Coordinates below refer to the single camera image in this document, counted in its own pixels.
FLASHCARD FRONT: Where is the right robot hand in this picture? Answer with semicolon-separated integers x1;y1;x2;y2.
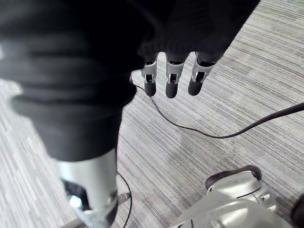
0;0;261;228

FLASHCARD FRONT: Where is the metal rod on floor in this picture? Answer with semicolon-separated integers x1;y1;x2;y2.
59;192;131;228

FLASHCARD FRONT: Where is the silver robot leg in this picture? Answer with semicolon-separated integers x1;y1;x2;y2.
169;171;278;228

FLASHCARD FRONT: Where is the thin black cable with plug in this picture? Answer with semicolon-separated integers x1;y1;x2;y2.
116;172;133;228

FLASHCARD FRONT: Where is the black cable on floor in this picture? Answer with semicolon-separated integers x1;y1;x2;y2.
130;76;304;139

